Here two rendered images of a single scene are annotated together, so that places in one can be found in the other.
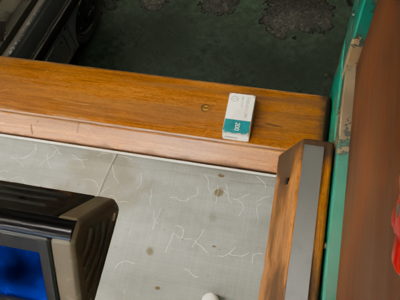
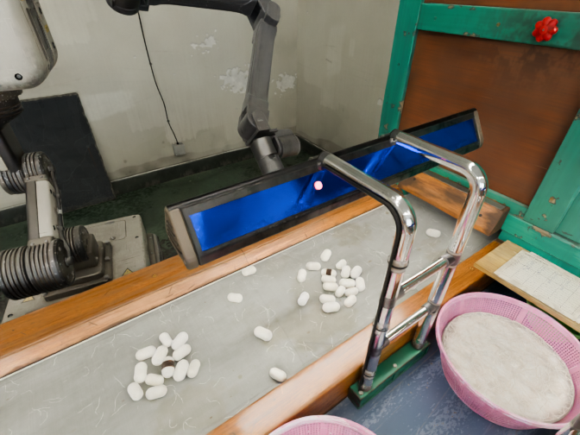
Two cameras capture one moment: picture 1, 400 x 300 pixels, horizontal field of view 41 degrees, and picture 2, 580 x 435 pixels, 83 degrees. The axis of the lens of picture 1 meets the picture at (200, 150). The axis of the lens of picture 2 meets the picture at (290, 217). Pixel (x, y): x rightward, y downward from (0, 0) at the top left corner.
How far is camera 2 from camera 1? 83 cm
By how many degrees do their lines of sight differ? 43
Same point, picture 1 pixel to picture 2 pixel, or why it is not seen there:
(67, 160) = (330, 236)
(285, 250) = (442, 185)
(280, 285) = (453, 191)
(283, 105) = not seen: hidden behind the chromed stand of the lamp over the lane
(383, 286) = (507, 112)
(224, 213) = not seen: hidden behind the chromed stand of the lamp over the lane
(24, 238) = (469, 114)
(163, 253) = not seen: hidden behind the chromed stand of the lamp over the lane
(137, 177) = (359, 224)
